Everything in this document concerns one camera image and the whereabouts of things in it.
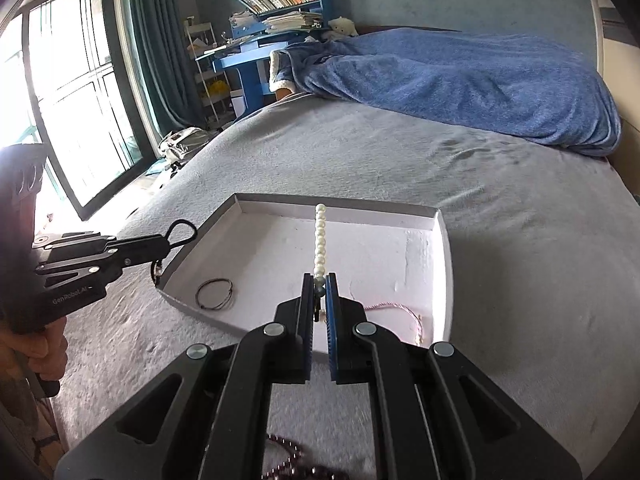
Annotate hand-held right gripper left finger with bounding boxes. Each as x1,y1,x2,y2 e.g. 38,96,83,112
54,272,316,480

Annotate blue desk with hutch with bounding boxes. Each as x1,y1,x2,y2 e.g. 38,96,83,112
212,0,333,118

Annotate beige headboard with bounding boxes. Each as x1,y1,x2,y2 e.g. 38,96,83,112
582,0,640,171

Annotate thin black cord bracelet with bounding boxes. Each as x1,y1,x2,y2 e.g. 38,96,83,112
196,279,234,307

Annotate white rack cart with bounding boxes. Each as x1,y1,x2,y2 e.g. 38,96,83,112
184,21,236,128

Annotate white plush toy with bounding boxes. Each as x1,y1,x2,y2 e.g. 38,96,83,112
327,16,358,38

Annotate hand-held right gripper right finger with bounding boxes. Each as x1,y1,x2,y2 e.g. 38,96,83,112
324,272,583,480

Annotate white cardboard tray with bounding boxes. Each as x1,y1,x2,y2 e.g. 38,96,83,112
157,192,455,348

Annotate person's left forearm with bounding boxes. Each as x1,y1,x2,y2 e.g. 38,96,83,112
0,375,57,480

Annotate stack of papers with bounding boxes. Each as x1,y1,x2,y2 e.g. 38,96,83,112
229,10,261,41
260,10,323,36

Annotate pink cord bracelet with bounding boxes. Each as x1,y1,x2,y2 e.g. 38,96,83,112
350,282,426,346

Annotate dark red bead bracelet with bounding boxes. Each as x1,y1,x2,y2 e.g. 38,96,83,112
265,432,351,480

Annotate white bag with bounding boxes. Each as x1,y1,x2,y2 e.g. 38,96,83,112
159,127,221,163

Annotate glass window door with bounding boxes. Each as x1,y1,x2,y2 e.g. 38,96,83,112
0,0,166,221

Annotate white pearl bracelet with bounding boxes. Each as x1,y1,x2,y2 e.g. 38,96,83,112
311,204,328,291

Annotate blue fleece blanket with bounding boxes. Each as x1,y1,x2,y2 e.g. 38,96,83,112
270,27,623,157

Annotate teal curtain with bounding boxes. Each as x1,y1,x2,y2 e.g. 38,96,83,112
120,0,203,138

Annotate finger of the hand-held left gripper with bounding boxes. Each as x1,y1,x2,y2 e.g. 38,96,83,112
32,231,170,256
34,247,172,292

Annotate person's left hand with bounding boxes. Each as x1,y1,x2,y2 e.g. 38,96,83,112
0,322,68,386

